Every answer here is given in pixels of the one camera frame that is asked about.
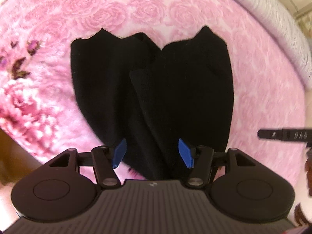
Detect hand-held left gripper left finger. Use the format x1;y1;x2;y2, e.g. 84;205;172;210
48;138;127;190

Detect pink floral blanket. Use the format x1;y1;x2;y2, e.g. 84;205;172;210
0;0;312;230

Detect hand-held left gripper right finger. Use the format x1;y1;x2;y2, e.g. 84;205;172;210
178;137;259;190

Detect black garment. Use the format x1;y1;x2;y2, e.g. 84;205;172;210
70;25;235;181

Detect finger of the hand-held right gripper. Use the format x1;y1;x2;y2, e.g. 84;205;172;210
257;126;312;143

